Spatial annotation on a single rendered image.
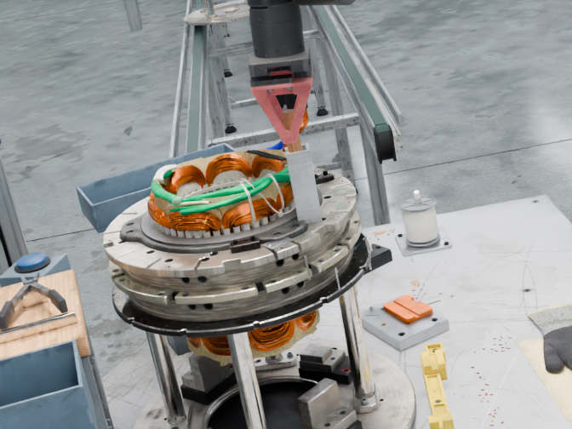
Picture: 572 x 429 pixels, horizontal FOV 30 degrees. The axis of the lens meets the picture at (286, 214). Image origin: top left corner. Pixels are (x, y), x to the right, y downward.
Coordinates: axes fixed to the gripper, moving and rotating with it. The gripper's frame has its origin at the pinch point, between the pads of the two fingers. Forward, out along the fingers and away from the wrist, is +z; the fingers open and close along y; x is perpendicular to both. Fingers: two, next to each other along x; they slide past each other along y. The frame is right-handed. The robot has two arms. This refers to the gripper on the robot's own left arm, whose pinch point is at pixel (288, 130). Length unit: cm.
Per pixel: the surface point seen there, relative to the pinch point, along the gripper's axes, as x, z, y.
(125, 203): 26.8, 16.0, 27.7
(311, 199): -1.7, 8.2, -1.1
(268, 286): 3.9, 15.3, -8.5
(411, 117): -35, 107, 386
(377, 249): -9, 38, 55
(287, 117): 0.0, -1.9, -0.9
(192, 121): 37, 41, 170
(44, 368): 28.0, 18.5, -17.4
